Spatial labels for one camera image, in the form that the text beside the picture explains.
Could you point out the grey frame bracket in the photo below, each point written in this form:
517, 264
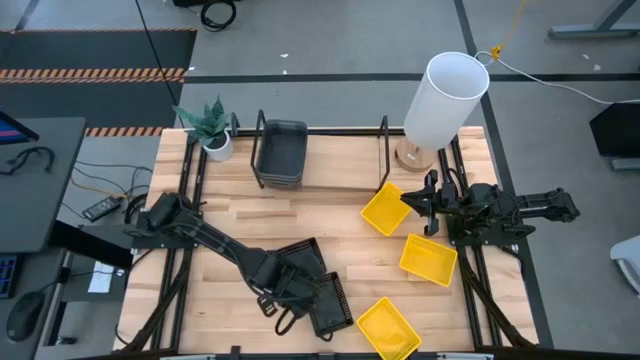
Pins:
234, 124

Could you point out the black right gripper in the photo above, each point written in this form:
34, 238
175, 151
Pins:
434, 205

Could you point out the black mesh plastic basket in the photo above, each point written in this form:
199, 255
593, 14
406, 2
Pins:
332, 305
305, 255

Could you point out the white paper sheet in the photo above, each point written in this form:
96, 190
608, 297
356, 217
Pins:
101, 277

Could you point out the black keyboard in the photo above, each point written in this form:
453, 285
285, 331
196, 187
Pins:
6, 277

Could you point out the grey office desk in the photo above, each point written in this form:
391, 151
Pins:
45, 200

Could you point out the snake plant in white pot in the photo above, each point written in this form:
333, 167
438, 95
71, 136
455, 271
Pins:
218, 150

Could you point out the white chair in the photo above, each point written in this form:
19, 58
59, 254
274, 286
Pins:
629, 260

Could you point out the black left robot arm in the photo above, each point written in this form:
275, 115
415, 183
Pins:
220, 245

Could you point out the yellow mesh plastic basket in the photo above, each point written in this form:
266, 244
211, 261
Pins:
385, 209
387, 330
427, 260

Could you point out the black computer monitor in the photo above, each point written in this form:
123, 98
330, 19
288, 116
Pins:
12, 132

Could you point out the white shade table lamp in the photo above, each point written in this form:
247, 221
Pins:
440, 110

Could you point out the grey metal desk leg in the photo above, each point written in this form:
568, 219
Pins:
590, 31

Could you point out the grey translucent plastic basket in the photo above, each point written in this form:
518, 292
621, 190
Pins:
280, 183
282, 150

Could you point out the black computer mouse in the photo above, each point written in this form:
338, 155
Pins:
25, 317

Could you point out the black hazard striped floor mat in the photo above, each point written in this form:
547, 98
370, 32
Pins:
100, 50

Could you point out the black aluminium table frame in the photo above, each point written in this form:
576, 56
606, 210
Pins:
340, 132

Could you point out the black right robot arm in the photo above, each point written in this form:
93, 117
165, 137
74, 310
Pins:
545, 205

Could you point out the black box on floor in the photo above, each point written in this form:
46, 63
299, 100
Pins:
617, 130

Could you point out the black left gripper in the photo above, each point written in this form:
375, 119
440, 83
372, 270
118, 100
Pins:
272, 275

